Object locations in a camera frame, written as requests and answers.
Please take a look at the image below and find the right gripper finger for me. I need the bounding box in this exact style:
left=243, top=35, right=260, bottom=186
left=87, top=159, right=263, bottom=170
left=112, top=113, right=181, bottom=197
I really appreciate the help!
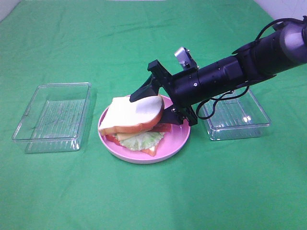
left=158, top=106, right=189, bottom=125
left=130, top=75, right=160, bottom=103

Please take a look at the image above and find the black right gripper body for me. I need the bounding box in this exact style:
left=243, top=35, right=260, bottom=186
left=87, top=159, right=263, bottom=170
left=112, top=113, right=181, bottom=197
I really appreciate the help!
left=147, top=59, right=201, bottom=127

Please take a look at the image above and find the bacon strip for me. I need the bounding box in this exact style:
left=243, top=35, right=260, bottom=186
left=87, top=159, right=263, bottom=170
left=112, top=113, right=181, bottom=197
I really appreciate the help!
left=151, top=123, right=172, bottom=132

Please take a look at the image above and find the green lettuce leaf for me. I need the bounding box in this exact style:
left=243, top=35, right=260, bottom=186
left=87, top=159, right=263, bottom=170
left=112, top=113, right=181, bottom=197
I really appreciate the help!
left=120, top=131, right=165, bottom=151

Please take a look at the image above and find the bread slice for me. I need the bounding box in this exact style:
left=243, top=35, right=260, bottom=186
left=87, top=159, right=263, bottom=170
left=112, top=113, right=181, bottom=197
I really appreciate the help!
left=105, top=134, right=166, bottom=158
left=98, top=95, right=164, bottom=136

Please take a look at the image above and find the yellow cheese slice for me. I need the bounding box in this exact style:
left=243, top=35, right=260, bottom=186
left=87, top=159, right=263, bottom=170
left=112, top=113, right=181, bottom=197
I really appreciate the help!
left=115, top=133, right=138, bottom=141

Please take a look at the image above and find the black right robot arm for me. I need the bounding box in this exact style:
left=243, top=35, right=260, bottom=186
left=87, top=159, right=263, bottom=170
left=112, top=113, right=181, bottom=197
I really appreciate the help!
left=130, top=18, right=307, bottom=126

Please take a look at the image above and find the pink round plate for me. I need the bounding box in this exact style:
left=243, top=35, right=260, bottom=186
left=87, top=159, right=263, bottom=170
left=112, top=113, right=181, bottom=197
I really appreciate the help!
left=97, top=95, right=190, bottom=164

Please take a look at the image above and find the right clear plastic tray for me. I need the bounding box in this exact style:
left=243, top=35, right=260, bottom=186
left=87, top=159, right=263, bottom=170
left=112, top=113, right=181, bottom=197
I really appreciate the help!
left=201, top=90, right=271, bottom=140

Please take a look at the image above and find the clear plastic tray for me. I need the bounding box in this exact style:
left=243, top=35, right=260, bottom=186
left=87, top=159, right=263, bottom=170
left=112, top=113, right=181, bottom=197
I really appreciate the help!
left=201, top=90, right=271, bottom=140
left=12, top=82, right=92, bottom=153

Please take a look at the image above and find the left clear plastic tray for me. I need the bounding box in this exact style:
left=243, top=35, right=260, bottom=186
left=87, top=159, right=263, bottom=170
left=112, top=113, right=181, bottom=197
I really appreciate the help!
left=12, top=82, right=92, bottom=153

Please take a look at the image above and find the green tablecloth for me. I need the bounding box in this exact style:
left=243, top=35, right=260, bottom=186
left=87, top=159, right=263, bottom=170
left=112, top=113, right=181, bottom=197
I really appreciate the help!
left=0, top=0, right=307, bottom=230

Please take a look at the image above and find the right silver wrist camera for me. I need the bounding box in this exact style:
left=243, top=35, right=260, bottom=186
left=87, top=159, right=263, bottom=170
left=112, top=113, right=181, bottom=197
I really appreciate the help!
left=174, top=46, right=198, bottom=70

